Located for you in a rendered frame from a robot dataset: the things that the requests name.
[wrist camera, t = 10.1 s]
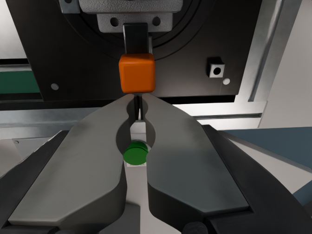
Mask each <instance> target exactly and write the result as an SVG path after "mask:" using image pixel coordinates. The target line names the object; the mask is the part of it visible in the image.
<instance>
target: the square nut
mask: <svg viewBox="0 0 312 234"><path fill-rule="evenodd" d="M217 67H218V69H217V71H215V72H213V71H214V69H215V68H217ZM224 68H225V64H224V63H223V62H222V61H217V62H209V63H208V71H207V76H208V77H209V78H222V77H223V73H224Z"/></svg>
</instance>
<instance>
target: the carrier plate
mask: <svg viewBox="0 0 312 234"><path fill-rule="evenodd" d="M5 1H6V4H7V7H8V9H9V12H10V14H11V17H12V19H13V22H14V25H15V28H16V30H17V33H18V35H19V38H20V41H21V43H22V46H23V49H24V51H25V54H26V57H27V59H28V62H29V65H30V67H31V70H32V72H33V75H34V78H35V80H36V83H37V86H38V88H39V91H40V94H41V96H42V99H43V101H44V102H55V101H83V100H110V99H119V98H121V97H123V96H125V95H127V94H129V93H124V92H123V91H122V89H121V81H120V73H119V61H120V60H118V59H114V58H111V57H109V56H107V55H105V54H103V53H101V52H99V51H98V50H96V49H95V48H93V47H92V46H91V45H89V44H88V43H87V42H85V41H84V40H83V39H82V38H81V37H80V36H79V35H78V34H77V33H76V32H75V31H74V29H73V28H72V27H71V25H70V24H69V23H68V21H67V20H66V18H65V17H64V16H63V14H62V12H61V10H60V8H59V7H58V5H57V3H56V1H55V0H5ZM261 4H262V0H216V1H215V4H214V7H213V9H212V11H211V14H210V15H209V17H208V19H207V21H206V22H205V24H204V26H203V27H202V29H201V30H200V31H199V32H198V34H197V35H196V36H195V37H194V38H193V39H192V40H191V41H190V42H189V43H188V44H187V45H186V46H184V47H183V48H182V49H181V50H179V51H177V52H176V53H174V54H172V55H170V56H168V57H166V58H163V59H161V60H157V61H155V90H154V91H153V92H148V94H150V95H153V96H155V97H157V98H177V97H204V96H231V95H238V94H239V91H240V87H241V82H242V78H243V74H244V70H245V67H246V63H247V58H248V55H249V51H250V47H251V43H252V39H253V36H254V31H255V27H256V23H257V19H258V16H259V12H260V7H261ZM217 61H222V62H223V63H224V64H225V68H224V73H223V77H222V78H209V77H208V76H207V71H208V63H209V62H217ZM132 94H133V95H138V96H139V95H142V94H145V93H132Z"/></svg>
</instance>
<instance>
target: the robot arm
mask: <svg viewBox="0 0 312 234"><path fill-rule="evenodd" d="M139 109H140V115H141V120H143V121H144V122H145V125H146V142H147V144H148V145H149V146H150V147H151V150H150V151H149V152H148V154H147V155H146V168H147V185H148V201H149V210H150V212H151V214H152V215H153V216H154V217H155V218H157V219H159V220H161V221H163V222H164V223H166V224H168V225H170V226H172V227H173V228H175V229H177V230H178V231H179V232H181V234H312V217H311V216H310V215H309V214H308V212H307V211H306V210H305V209H304V208H303V206H302V205H301V204H300V203H299V201H298V200H297V199H296V198H295V197H294V196H293V195H292V194H291V193H290V191H289V190H288V189H287V188H286V187H285V186H284V185H283V184H282V183H281V182H280V181H279V180H278V179H277V178H276V177H275V176H273V175H272V174H271V173H270V172H269V171H268V170H267V169H265V168H264V167H263V166H262V165H261V164H259V163H258V162H257V161H256V160H254V159H253V158H252V157H251V156H249V155H248V154H247V153H246V152H244V151H243V150H242V149H240V148H239V147H238V146H236V145H235V144H234V143H233V142H231V141H230V140H229V139H227V138H226V137H225V136H224V135H222V134H221V133H220V132H219V131H217V130H216V129H215V128H214V127H212V126H211V125H210V124H204V125H202V124H201V123H199V122H198V121H197V120H196V119H194V118H193V117H192V116H191V115H189V114H188V113H186V112H185V111H183V110H181V109H180V108H178V107H176V106H174V105H172V104H169V103H167V102H165V101H163V100H161V99H159V98H157V97H155V96H153V95H150V94H148V93H145V94H142V95H139V96H138V95H133V94H127V95H125V96H123V97H121V98H119V99H117V100H115V101H114V102H112V103H110V104H108V105H106V106H104V107H102V108H100V109H98V110H96V111H94V112H93V113H91V114H89V115H88V116H86V117H85V118H83V119H82V120H81V121H79V122H78V123H77V124H75V125H74V126H73V127H72V128H71V129H70V130H61V131H59V132H58V133H57V134H56V135H54V136H53V137H52V138H50V139H49V140H48V141H46V142H45V143H44V144H43V145H41V146H40V147H39V148H37V149H36V150H35V151H34V152H32V153H31V154H30V155H28V156H27V157H26V158H25V159H23V160H22V161H21V162H19V163H18V164H17V165H15V166H14V167H13V168H11V169H10V170H9V171H8V172H6V173H5V174H4V175H3V176H1V177H0V234H99V232H100V231H101V230H103V229H104V228H106V227H107V226H109V225H110V224H112V223H113V222H115V221H116V220H118V219H119V218H120V217H121V216H122V215H123V213H124V210H125V203H126V195H127V181H126V174H125V167H124V158H123V153H124V152H125V150H126V149H127V148H128V147H129V146H130V144H131V134H130V128H131V126H132V124H133V123H134V122H135V121H136V120H138V118H139Z"/></svg>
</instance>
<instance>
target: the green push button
mask: <svg viewBox="0 0 312 234"><path fill-rule="evenodd" d="M148 152H149V149H148V147H147V146H146V145H145V144H143V143H138V142H134V143H131V144H130V146H129V147H128V148H127V149H126V150H125V152H124V153H123V159H124V160H125V161H126V162H127V163H128V164H131V165H141V164H144V163H145V162H146V155H147V154H148Z"/></svg>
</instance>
